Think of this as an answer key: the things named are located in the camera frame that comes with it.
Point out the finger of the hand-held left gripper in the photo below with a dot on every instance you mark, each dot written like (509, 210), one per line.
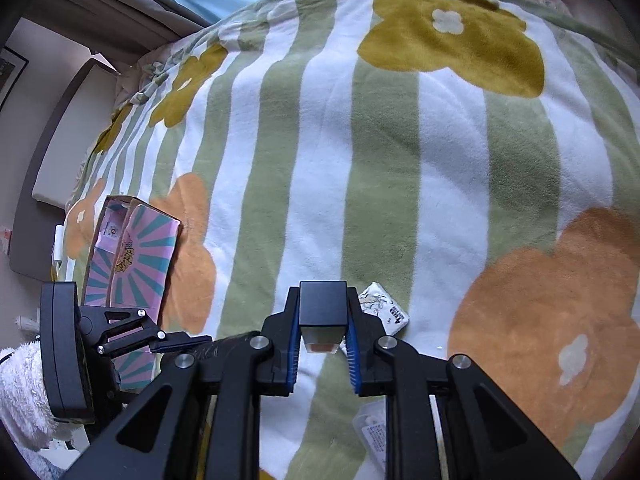
(175, 342)

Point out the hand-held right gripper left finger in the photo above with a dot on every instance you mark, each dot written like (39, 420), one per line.
(296, 355)

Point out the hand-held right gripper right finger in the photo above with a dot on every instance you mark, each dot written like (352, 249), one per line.
(353, 360)

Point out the pink bottle with black cap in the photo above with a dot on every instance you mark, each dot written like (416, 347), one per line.
(322, 305)

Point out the printed cardboard box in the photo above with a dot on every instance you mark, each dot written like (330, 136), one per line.
(145, 260)

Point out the white printed packet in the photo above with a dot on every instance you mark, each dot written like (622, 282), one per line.
(385, 310)

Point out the white fluffy cloth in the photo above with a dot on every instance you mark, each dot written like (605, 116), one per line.
(22, 400)

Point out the small clear labelled packet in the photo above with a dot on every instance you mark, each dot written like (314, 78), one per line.
(372, 435)

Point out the white plastic bar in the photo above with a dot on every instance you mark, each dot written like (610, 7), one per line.
(59, 245)

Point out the floral striped blanket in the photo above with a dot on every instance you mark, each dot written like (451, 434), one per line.
(320, 160)

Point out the brown curtain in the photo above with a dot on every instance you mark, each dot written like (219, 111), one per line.
(115, 5)

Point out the white panel with dark frame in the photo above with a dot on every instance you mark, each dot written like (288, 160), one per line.
(55, 150)

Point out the dark picture frame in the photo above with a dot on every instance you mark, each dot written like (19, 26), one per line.
(11, 77)

